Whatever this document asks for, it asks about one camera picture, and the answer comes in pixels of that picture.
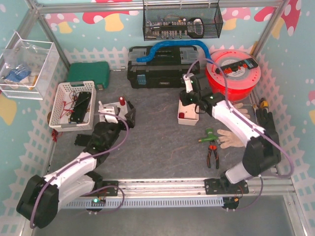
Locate black handled screwdriver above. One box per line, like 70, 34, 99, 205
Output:
123, 95, 134, 110

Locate large red spring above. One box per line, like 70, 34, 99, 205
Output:
119, 96, 126, 106

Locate white peg fixture base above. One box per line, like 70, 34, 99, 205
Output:
98, 101, 128, 117

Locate black rectangular plate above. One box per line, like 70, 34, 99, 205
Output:
74, 134, 92, 147

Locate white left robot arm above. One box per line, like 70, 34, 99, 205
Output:
16, 107, 136, 229

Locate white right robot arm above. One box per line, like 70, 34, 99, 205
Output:
180, 73, 281, 184

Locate white spring box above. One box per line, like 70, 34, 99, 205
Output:
177, 100, 199, 126

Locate green hand tool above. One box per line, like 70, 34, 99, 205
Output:
198, 128, 221, 145

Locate black toolbox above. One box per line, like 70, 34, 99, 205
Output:
127, 46, 198, 89

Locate black device in basket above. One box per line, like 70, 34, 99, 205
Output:
70, 91, 92, 123

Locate red filament spool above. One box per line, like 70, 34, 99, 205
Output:
205, 49, 261, 102

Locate upper white work glove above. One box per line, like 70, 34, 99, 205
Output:
233, 103, 251, 119

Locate white work glove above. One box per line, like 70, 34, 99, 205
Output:
233, 103, 251, 119
217, 129, 244, 149

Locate white perforated basket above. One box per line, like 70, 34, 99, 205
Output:
49, 81, 96, 132

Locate orange black pliers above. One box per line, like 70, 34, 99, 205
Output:
206, 144, 220, 169

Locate green plastic case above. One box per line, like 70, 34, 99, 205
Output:
66, 61, 110, 89

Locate lower white work glove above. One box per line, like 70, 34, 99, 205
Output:
217, 129, 244, 149

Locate black power strip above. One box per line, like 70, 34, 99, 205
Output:
214, 58, 258, 75

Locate yellow black tool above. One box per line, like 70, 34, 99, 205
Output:
252, 97, 269, 110

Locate black yellow rubber glove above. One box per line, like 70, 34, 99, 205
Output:
255, 108, 279, 142

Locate clear acrylic box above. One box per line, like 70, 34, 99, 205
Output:
0, 32, 60, 100

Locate blue white glove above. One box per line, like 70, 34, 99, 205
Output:
4, 65, 31, 84

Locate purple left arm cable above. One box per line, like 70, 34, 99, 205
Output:
29, 113, 130, 229

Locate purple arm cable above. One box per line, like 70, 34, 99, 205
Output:
186, 58, 295, 212
29, 113, 130, 229

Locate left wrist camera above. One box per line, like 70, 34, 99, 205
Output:
99, 113, 118, 123

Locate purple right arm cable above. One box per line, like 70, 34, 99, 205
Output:
186, 58, 295, 212

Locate blue corrugated hose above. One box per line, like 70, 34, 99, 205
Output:
137, 40, 214, 64

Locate black wire mesh basket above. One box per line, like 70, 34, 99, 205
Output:
143, 3, 223, 41

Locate grey slotted cable duct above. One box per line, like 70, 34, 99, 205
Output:
63, 197, 224, 209

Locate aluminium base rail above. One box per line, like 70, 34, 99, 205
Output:
31, 178, 293, 197

